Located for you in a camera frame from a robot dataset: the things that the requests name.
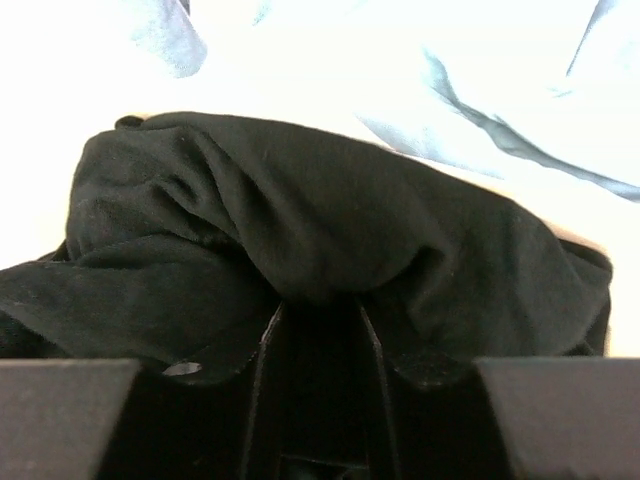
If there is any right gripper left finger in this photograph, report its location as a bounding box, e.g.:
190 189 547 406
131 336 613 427
149 303 285 479

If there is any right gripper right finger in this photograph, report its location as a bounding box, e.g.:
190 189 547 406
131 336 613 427
355 299 475 479

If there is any black t shirt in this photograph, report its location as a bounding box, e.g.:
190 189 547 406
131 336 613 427
1 113 612 368

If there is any teal blue t shirt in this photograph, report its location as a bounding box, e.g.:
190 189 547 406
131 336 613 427
114 0 640 204

